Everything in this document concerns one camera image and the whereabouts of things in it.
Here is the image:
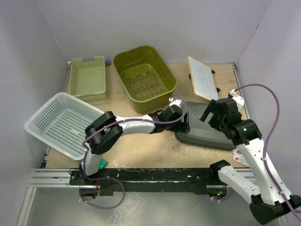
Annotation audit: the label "light green plastic basket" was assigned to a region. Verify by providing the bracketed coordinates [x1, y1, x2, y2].
[69, 56, 107, 101]

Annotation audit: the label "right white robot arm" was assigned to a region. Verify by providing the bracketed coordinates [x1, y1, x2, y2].
[200, 96, 301, 225]

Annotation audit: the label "olive green plastic tub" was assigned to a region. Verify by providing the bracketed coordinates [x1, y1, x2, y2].
[112, 45, 178, 114]

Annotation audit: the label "aluminium frame rail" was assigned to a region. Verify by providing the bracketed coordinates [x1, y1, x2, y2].
[16, 168, 80, 226]

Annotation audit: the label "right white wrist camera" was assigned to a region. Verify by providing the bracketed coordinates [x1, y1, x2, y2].
[228, 89, 245, 111]

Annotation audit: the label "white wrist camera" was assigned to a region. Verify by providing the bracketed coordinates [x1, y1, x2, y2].
[228, 89, 245, 111]
[168, 97, 187, 110]

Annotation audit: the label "white perforated plastic basket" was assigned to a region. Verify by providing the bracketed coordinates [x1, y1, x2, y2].
[24, 92, 104, 161]

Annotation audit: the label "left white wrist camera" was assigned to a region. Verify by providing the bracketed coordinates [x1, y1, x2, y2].
[168, 97, 187, 110]

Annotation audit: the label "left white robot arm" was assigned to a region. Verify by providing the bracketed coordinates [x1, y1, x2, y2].
[80, 101, 189, 185]

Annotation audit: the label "white board yellow frame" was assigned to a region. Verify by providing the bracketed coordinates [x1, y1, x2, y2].
[187, 56, 219, 101]

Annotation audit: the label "plastic bag with label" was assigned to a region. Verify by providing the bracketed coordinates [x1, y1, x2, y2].
[232, 148, 249, 167]

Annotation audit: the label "large grey plastic tub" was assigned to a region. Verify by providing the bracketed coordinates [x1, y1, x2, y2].
[175, 102, 236, 151]

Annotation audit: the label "small grey blue block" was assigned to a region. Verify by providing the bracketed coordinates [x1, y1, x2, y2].
[105, 57, 112, 66]

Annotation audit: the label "teal green sponge block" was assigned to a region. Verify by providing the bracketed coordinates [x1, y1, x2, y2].
[98, 159, 108, 170]

